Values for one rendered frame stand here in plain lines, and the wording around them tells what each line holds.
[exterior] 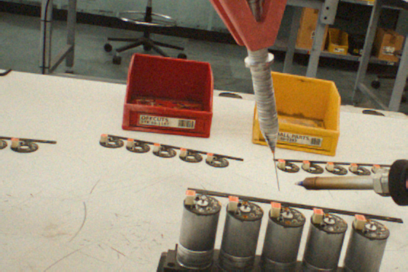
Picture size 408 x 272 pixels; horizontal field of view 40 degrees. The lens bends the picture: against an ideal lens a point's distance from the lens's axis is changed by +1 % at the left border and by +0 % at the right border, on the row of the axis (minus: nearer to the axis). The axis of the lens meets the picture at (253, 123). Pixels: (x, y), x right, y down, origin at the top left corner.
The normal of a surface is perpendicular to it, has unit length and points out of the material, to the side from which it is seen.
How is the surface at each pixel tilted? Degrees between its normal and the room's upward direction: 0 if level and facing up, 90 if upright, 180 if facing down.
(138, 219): 0
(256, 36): 99
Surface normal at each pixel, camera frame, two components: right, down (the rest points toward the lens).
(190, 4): 0.11, 0.35
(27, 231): 0.16, -0.93
